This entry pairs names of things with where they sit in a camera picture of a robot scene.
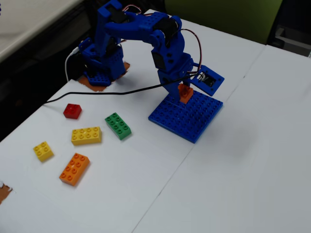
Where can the orange 2x2 toy brick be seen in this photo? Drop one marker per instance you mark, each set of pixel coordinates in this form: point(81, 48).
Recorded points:
point(185, 95)

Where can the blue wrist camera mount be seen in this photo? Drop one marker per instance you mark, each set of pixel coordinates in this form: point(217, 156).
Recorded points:
point(217, 88)

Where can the green chair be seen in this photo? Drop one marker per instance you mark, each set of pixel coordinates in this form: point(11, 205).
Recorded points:
point(218, 17)

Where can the yellow 2x2 toy brick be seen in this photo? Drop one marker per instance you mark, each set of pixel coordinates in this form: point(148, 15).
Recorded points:
point(43, 151)

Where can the orange 2x4 toy brick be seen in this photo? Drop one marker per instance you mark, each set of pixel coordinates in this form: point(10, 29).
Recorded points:
point(74, 170)

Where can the blue 8x8 stud baseplate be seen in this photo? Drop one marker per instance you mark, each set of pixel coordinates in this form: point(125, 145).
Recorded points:
point(184, 121)

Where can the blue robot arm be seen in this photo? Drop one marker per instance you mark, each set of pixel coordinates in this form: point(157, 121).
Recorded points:
point(136, 26)

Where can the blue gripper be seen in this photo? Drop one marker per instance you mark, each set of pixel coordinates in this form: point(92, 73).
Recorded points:
point(170, 78)

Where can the red 2x2 toy brick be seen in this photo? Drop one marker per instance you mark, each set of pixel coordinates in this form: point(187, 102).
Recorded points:
point(72, 111)

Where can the white side table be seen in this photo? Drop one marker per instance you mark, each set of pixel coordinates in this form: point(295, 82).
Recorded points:
point(29, 19)

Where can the green 2x4 toy brick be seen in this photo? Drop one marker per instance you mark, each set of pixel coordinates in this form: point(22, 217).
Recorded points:
point(118, 126)

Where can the yellow 2x4 toy brick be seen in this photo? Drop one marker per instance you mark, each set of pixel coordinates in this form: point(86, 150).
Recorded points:
point(86, 136)

